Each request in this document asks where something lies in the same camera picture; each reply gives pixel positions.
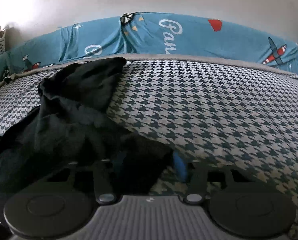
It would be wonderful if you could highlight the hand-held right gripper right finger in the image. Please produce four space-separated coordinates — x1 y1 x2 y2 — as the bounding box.
173 151 254 205

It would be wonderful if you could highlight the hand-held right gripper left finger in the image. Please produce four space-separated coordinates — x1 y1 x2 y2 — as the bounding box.
46 154 127 205

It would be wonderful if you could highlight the black red-print t-shirt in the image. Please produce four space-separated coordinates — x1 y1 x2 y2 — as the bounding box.
0 57 176 200

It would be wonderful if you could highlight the long blue printed bed bumper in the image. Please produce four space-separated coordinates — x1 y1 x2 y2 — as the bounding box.
7 12 298 71

